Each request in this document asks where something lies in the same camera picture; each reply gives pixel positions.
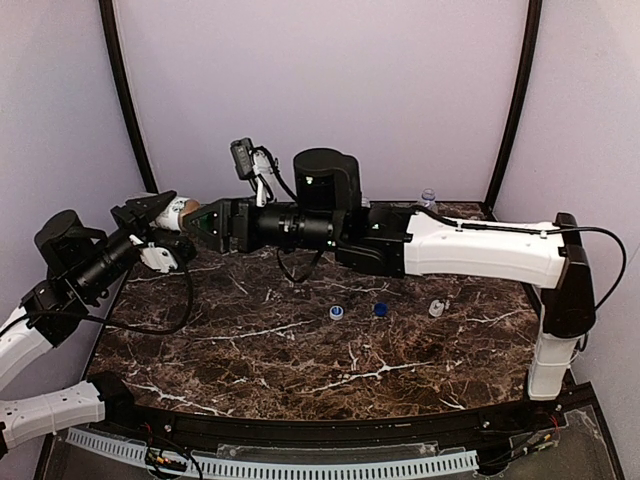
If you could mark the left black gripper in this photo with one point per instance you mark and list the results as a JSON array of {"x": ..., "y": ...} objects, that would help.
[{"x": 132, "y": 220}]

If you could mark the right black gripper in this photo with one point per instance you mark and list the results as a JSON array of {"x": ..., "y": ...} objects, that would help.
[{"x": 230, "y": 225}]

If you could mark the Starbucks bottle green cap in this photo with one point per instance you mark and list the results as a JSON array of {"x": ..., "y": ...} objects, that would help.
[{"x": 172, "y": 218}]

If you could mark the white Pocari bottle cap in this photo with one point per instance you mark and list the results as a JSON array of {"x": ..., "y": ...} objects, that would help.
[{"x": 336, "y": 312}]

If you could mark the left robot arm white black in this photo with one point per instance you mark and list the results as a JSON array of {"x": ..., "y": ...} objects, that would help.
[{"x": 82, "y": 264}]

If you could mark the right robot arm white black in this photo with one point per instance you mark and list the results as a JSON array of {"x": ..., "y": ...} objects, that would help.
[{"x": 326, "y": 213}]

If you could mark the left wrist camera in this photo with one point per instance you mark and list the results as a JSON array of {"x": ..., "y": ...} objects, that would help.
[{"x": 166, "y": 253}]

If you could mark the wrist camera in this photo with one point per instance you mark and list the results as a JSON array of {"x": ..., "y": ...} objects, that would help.
[
  {"x": 166, "y": 253},
  {"x": 252, "y": 165}
]

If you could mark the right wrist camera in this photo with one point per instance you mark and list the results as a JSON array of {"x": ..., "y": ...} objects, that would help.
[{"x": 252, "y": 165}]

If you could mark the left black frame post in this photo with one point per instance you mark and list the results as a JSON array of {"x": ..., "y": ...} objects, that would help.
[{"x": 124, "y": 95}]

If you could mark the black frame post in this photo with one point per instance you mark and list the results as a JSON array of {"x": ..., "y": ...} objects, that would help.
[
  {"x": 521, "y": 83},
  {"x": 124, "y": 95}
]

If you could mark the black front rail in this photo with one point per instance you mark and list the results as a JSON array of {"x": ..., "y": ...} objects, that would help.
[{"x": 482, "y": 427}]

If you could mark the white slotted cable duct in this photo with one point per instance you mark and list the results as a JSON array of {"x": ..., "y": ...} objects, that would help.
[{"x": 235, "y": 462}]

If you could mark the right black frame post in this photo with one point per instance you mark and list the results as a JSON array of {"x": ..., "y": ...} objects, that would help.
[{"x": 521, "y": 83}]

